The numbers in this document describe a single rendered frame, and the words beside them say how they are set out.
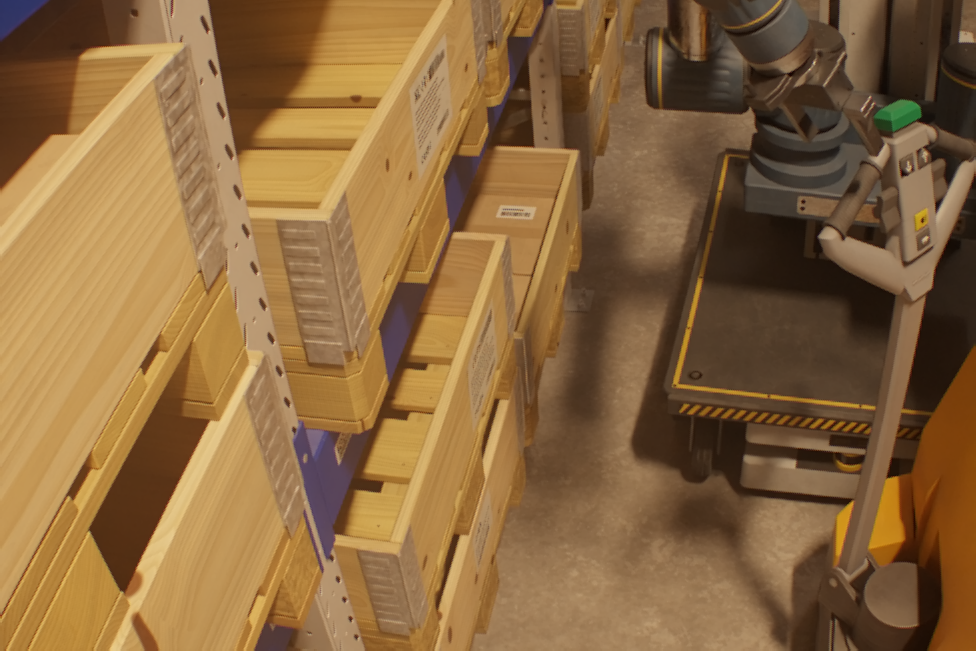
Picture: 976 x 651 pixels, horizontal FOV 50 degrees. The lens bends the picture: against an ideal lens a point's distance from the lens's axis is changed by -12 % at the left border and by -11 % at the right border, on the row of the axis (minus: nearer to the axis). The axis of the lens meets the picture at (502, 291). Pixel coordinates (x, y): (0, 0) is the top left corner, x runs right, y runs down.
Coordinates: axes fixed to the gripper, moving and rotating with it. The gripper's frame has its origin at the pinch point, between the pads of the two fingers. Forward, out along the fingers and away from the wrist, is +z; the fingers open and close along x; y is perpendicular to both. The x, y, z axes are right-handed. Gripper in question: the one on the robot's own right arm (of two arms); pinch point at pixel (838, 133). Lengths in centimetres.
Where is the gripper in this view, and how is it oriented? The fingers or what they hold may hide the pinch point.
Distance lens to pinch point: 163.7
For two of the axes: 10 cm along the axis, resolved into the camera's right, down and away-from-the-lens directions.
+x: -5.4, -2.2, 8.1
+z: 6.0, 5.8, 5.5
